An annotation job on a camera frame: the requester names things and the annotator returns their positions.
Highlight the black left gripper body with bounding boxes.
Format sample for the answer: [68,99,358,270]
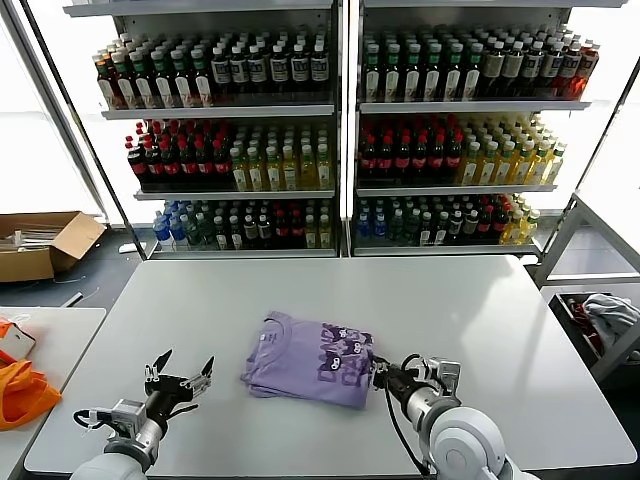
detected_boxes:
[143,374,200,422]

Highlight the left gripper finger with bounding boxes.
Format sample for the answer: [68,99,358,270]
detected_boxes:
[181,354,217,392]
[143,348,174,385]

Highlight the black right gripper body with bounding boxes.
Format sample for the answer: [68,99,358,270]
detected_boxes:
[383,364,416,403]

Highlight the purple t-shirt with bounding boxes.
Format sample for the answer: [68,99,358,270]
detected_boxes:
[239,310,376,410]

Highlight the orange fabric bag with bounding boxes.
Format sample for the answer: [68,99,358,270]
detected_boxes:
[0,358,63,432]

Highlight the small white orange box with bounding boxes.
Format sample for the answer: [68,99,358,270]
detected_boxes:
[0,319,38,361]

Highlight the green drink bottle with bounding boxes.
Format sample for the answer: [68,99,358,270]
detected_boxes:
[404,209,420,248]
[185,213,202,251]
[388,209,405,248]

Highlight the small cola bottle red label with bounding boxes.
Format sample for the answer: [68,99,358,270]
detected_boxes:
[274,210,292,250]
[477,205,494,247]
[492,204,508,246]
[290,209,307,250]

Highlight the open cardboard box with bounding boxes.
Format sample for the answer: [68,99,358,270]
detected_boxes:
[0,211,108,284]

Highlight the dark storage bin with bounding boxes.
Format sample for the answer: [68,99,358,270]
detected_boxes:
[548,292,640,371]

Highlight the white packing strips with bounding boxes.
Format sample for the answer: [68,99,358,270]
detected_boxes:
[0,225,69,251]

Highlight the red cloth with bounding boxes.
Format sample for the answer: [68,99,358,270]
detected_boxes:
[569,297,601,351]

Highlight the yellow juice bottle green label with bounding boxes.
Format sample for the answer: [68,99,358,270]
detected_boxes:
[459,141,482,187]
[513,140,535,186]
[231,148,250,192]
[282,145,300,191]
[264,146,283,191]
[299,144,318,190]
[547,142,569,185]
[495,141,517,186]
[530,141,552,185]
[478,141,500,187]
[248,147,266,192]
[316,143,334,190]

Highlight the cola bottle red cap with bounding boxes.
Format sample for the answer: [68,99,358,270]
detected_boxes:
[126,141,147,187]
[179,139,199,187]
[359,133,379,184]
[162,140,182,187]
[428,133,447,184]
[144,141,165,187]
[394,133,413,184]
[213,139,233,187]
[196,139,216,187]
[445,132,464,184]
[376,133,396,184]
[411,133,430,184]

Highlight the grey metal cart leg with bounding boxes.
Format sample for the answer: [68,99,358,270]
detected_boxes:
[592,319,640,389]

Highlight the grey white cloth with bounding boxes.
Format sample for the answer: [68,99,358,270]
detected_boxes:
[582,293,640,351]

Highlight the grey shelf unit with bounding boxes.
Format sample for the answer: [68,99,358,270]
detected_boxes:
[62,0,347,261]
[349,0,595,259]

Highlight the dark bottle green white label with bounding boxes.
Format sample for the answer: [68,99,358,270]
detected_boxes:
[171,48,195,109]
[151,49,175,109]
[363,44,383,104]
[403,43,424,104]
[131,49,155,110]
[383,43,403,104]
[464,42,485,101]
[424,43,445,103]
[112,51,135,110]
[444,43,465,103]
[191,47,215,108]

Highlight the dark bottle grey square label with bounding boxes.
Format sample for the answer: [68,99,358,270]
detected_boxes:
[483,40,506,99]
[559,42,583,99]
[211,45,233,97]
[230,45,250,96]
[542,40,564,99]
[310,42,330,94]
[523,40,545,99]
[269,44,290,95]
[503,40,526,99]
[289,43,310,95]
[247,44,268,96]

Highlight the red drink bottle grey label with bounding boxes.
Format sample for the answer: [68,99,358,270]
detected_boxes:
[577,44,601,99]

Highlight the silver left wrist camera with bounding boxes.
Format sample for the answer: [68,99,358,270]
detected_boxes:
[109,398,148,427]

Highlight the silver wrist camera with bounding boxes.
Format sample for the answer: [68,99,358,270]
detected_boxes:
[428,356,462,397]
[109,398,148,427]

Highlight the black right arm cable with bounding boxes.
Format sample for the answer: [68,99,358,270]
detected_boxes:
[384,352,432,476]

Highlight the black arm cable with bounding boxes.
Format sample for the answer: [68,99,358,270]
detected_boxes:
[384,352,432,476]
[73,408,114,432]

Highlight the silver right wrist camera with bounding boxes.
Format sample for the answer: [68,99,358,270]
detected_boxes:
[428,356,462,397]

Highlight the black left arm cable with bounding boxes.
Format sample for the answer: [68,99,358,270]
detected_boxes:
[73,408,114,432]

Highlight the grey metal frame table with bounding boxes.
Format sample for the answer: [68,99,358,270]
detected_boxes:
[532,191,640,284]

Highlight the dark slanted metal post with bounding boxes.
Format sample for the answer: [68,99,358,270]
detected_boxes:
[19,0,151,261]
[573,64,640,196]

